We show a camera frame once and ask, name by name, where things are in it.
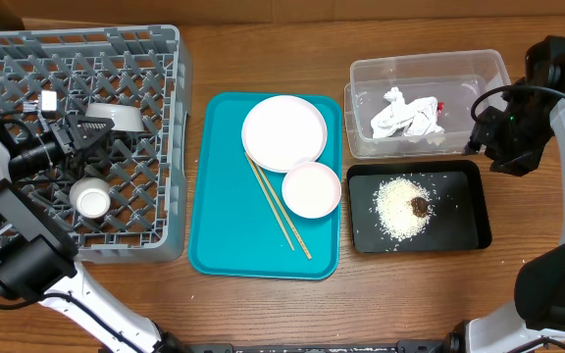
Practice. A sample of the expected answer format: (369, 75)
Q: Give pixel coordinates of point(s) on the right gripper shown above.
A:
(482, 130)

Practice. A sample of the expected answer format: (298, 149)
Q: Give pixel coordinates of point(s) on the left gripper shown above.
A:
(77, 135)

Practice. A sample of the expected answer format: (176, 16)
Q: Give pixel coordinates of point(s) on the grey bowl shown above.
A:
(125, 118)

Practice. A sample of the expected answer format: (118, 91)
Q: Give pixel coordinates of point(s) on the white cup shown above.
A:
(90, 197)

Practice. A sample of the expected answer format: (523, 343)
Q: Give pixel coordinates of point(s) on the white napkin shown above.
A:
(416, 118)

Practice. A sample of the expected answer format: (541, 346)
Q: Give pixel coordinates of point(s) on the brown food scrap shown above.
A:
(420, 206)

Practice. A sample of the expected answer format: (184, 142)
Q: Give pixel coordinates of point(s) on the white rice pile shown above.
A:
(391, 202)

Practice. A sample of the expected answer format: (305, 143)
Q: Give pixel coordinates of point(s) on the pink bowl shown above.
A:
(311, 190)

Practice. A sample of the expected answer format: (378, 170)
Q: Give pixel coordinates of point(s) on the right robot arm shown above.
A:
(536, 316)

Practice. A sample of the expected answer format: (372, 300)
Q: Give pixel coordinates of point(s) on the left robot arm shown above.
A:
(38, 258)

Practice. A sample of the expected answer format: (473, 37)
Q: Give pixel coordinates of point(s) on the grey plastic dish rack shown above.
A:
(145, 66)

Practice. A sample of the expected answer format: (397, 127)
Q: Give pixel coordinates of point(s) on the black plastic tray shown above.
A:
(461, 220)

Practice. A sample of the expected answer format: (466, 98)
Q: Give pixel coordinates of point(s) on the clear plastic bin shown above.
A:
(455, 78)

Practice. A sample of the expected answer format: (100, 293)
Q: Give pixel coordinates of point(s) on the teal serving tray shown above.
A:
(233, 230)

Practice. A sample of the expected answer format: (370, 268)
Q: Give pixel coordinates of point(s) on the large white plate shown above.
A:
(284, 131)

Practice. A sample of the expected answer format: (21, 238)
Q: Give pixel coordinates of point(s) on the wooden chopstick left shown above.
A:
(269, 200)

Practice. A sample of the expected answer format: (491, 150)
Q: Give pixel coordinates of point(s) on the wooden chopstick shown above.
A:
(285, 214)
(269, 200)

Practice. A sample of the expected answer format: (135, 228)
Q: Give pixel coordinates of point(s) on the wooden chopstick right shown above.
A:
(285, 214)

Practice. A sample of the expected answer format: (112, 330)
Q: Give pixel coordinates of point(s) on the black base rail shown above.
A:
(312, 349)

